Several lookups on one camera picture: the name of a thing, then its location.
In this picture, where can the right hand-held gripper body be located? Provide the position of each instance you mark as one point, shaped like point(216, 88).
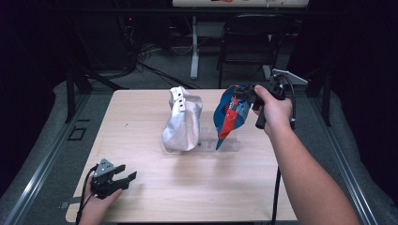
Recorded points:
point(278, 89)

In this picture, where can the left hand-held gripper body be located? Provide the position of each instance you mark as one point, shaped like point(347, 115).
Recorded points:
point(102, 184)

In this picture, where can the blue and orange cap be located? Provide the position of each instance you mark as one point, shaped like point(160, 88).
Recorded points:
point(231, 115)

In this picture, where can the white cap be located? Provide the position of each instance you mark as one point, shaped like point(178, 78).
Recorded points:
point(183, 125)

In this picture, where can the person's right hand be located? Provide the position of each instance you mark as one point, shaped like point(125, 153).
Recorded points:
point(277, 112)

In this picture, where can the person's left hand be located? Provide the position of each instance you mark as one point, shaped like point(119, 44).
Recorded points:
point(97, 209)

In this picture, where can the grey tape strip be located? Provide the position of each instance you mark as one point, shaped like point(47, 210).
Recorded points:
point(70, 203)

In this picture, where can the black folding chair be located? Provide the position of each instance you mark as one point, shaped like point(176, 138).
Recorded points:
point(250, 40)

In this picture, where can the white desk leg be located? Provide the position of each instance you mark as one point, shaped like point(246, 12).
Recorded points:
point(194, 50)

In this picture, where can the aluminium floor rail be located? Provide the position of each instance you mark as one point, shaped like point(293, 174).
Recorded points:
point(348, 175)
point(37, 175)

